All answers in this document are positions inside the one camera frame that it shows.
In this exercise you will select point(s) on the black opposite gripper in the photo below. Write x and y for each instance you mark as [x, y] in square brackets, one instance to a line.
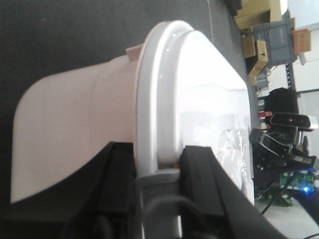
[270, 154]

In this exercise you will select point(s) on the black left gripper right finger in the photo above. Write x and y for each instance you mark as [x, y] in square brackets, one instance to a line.
[225, 209]

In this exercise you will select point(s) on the grey depth camera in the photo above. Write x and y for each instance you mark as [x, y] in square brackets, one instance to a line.
[303, 122]

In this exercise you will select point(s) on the white plastic lidded bin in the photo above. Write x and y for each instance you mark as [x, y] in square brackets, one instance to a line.
[175, 89]

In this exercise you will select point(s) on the green circuit board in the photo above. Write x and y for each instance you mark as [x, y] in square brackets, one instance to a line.
[302, 182]

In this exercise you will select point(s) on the cardboard boxes stack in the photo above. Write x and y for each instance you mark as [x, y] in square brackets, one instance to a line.
[269, 38]

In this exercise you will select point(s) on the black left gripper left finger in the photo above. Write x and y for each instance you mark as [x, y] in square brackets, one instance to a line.
[95, 202]

